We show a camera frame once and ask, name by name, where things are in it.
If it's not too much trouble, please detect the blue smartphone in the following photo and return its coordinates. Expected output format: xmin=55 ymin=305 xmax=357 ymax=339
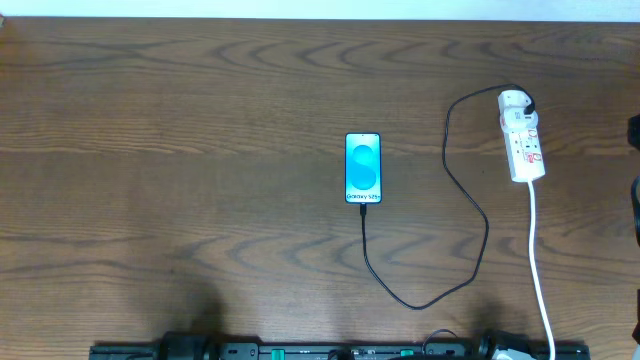
xmin=345 ymin=132 xmax=382 ymax=204

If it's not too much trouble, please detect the black charger cable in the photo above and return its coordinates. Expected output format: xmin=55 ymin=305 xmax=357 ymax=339
xmin=358 ymin=82 xmax=537 ymax=312

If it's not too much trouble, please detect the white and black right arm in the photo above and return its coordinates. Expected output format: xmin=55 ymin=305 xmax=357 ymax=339
xmin=627 ymin=115 xmax=640 ymax=245

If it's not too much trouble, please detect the white power strip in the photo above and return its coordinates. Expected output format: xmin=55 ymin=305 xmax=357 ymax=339
xmin=498 ymin=90 xmax=545 ymax=183

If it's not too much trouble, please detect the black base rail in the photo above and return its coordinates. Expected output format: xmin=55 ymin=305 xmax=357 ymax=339
xmin=88 ymin=329 xmax=591 ymax=360

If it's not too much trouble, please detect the white power strip cord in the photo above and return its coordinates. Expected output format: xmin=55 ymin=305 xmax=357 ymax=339
xmin=527 ymin=180 xmax=557 ymax=360

